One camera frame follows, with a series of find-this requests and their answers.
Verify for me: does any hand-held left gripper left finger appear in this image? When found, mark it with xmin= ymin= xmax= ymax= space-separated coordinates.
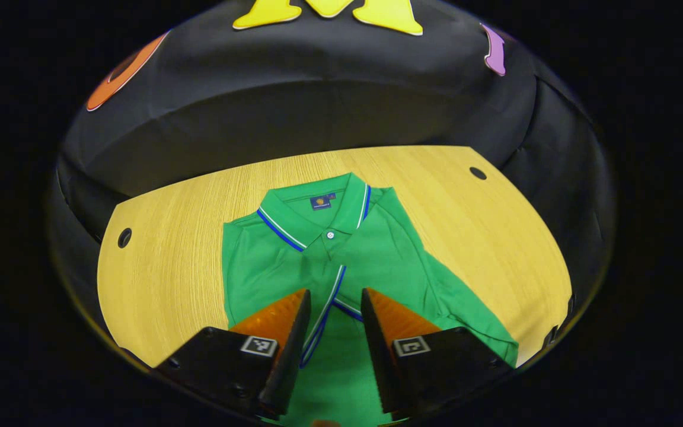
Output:
xmin=155 ymin=288 xmax=312 ymax=419

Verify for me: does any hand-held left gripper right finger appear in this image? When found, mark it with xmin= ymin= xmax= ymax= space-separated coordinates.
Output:
xmin=360 ymin=287 xmax=517 ymax=415

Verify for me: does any green polo T-shirt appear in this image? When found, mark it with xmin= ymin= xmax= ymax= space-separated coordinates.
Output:
xmin=221 ymin=172 xmax=520 ymax=427

